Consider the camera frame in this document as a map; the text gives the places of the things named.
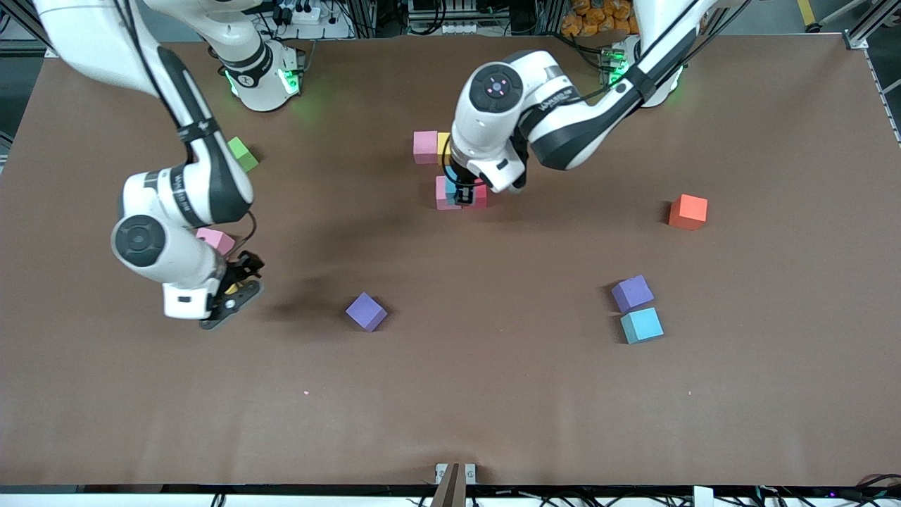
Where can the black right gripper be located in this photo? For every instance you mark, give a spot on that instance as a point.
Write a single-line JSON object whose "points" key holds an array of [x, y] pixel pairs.
{"points": [[238, 272]]}

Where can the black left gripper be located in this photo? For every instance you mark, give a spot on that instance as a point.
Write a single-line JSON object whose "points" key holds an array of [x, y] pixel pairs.
{"points": [[458, 179]]}

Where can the red foam cube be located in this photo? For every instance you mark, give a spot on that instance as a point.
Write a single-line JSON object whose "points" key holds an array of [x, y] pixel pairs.
{"points": [[481, 197]]}

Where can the light blue foam cube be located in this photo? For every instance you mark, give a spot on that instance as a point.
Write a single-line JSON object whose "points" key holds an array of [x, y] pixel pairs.
{"points": [[641, 324], [450, 191]]}

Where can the pink foam cube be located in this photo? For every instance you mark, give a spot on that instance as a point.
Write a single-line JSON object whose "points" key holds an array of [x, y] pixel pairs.
{"points": [[217, 239], [440, 197], [425, 146]]}

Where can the purple foam cube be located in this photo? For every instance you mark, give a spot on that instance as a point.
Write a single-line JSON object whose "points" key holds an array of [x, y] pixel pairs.
{"points": [[632, 293], [366, 311]]}

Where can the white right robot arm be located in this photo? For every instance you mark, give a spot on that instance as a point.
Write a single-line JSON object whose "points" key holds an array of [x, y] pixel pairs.
{"points": [[176, 204]]}

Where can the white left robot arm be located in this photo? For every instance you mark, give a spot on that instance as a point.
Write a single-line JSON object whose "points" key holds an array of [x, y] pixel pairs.
{"points": [[563, 127]]}

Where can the green foam cube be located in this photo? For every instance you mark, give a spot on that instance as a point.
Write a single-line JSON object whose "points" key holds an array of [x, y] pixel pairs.
{"points": [[245, 155]]}

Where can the bag of orange items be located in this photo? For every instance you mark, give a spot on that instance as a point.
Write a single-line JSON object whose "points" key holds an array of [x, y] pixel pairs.
{"points": [[598, 17]]}

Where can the orange foam cube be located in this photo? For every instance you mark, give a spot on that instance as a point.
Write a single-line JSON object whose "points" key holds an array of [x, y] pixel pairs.
{"points": [[688, 211]]}

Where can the white power strip with plugs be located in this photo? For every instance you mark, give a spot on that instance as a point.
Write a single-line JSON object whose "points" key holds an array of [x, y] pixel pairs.
{"points": [[310, 15]]}

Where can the white tag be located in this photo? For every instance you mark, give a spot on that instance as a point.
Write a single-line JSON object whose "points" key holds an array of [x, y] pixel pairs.
{"points": [[702, 496]]}

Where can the metal clamp bracket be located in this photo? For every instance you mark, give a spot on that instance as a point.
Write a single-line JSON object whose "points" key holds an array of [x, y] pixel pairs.
{"points": [[455, 486]]}

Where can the aluminium frame profile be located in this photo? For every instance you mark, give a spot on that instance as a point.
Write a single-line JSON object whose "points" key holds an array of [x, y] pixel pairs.
{"points": [[862, 36], [28, 41]]}

